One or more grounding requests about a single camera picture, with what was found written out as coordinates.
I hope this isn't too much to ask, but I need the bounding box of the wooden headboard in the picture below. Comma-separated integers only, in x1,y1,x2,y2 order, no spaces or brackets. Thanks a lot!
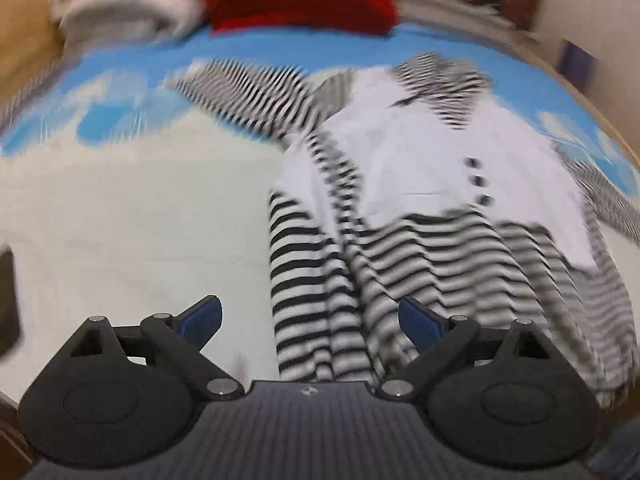
1,0,63,103

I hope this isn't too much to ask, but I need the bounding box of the blue patterned bed sheet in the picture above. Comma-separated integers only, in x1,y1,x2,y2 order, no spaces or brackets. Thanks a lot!
1,25,639,401

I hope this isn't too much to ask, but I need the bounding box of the purple box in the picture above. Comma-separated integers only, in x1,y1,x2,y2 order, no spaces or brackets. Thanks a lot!
556,40,598,93

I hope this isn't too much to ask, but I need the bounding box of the cream folded blanket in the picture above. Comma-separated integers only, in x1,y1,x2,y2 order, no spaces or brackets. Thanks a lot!
49,0,205,47

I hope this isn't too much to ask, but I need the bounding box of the black white striped garment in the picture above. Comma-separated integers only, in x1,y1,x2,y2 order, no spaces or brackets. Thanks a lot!
168,52,639,406

